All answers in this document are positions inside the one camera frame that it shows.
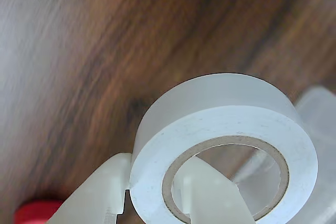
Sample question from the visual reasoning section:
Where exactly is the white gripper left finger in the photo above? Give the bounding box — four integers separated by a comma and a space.
48, 152, 132, 224

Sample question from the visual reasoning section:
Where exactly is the red tape roll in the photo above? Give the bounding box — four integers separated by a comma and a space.
14, 199, 65, 224

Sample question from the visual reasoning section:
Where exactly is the white tape roll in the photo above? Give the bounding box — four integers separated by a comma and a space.
129, 72, 319, 223

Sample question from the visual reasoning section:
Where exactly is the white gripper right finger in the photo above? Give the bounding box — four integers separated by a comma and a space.
172, 155, 257, 224

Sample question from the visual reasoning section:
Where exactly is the clear plastic storage box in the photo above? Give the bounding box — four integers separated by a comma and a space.
293, 85, 336, 224

